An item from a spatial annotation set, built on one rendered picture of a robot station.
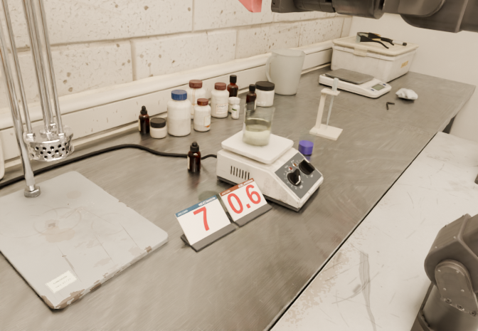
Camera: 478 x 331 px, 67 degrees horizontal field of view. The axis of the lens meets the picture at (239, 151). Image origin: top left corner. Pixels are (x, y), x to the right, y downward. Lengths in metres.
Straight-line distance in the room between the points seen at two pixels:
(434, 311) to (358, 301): 0.10
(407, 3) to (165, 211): 0.51
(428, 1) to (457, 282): 0.31
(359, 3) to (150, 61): 0.74
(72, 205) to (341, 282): 0.48
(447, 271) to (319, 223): 0.28
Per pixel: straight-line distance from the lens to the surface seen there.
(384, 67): 1.76
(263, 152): 0.74
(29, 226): 0.70
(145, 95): 1.04
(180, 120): 0.97
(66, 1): 0.94
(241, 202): 0.70
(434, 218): 0.84
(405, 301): 0.63
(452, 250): 0.50
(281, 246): 0.64
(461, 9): 0.43
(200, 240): 0.63
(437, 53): 2.11
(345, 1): 0.46
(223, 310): 0.54
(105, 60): 1.00
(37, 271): 0.62
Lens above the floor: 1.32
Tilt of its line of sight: 27 degrees down
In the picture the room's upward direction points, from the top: 5 degrees clockwise
